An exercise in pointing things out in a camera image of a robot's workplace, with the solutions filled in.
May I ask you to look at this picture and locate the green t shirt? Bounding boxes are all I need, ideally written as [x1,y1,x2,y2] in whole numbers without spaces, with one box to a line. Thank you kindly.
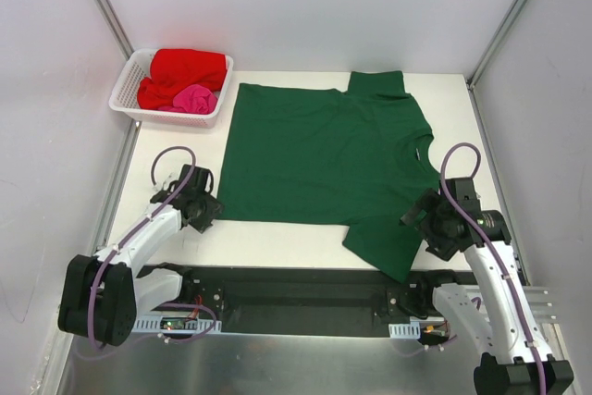
[217,71,439,282]

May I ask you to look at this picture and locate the white plastic basket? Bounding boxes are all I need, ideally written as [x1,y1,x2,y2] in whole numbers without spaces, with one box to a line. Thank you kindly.
[108,49,234,129]

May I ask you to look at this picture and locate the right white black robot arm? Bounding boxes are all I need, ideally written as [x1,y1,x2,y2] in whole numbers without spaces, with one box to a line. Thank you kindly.
[397,178,574,394]

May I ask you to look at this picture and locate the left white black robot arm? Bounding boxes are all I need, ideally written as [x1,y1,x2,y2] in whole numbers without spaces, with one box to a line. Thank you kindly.
[57,165,223,346]

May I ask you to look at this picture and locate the pink t shirt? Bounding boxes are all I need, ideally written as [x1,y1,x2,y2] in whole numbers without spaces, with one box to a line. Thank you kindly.
[158,84,218,115]

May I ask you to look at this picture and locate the red t shirt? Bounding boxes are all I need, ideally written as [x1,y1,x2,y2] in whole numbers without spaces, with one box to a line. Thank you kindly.
[137,49,227,111]

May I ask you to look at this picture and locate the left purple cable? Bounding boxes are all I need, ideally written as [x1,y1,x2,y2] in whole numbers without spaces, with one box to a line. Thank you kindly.
[73,145,218,362]

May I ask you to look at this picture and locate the right white cable duct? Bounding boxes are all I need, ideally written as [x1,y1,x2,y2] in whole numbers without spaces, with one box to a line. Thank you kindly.
[388,321,422,340]

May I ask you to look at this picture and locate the white cable duct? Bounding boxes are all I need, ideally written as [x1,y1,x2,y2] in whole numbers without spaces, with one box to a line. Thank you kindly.
[388,321,422,340]
[131,315,222,335]

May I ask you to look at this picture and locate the aluminium front rail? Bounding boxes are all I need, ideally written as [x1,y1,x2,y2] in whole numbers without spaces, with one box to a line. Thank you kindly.
[523,286,557,324]

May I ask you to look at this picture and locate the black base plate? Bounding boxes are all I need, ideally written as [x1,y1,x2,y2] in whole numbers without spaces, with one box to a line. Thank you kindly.
[141,265,480,339]

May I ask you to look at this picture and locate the left white cable duct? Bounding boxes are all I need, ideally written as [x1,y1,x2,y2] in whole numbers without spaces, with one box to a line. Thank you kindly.
[131,315,222,335]

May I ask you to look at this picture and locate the left aluminium frame post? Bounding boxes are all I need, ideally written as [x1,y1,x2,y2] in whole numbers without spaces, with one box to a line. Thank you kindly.
[93,0,134,59]

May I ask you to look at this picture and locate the aluminium frame post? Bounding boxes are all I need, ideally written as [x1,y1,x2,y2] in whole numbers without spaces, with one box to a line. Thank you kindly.
[466,0,530,91]
[93,0,134,59]

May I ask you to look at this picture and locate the right aluminium frame post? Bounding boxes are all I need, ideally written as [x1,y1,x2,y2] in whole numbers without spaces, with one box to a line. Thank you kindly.
[466,0,530,91]

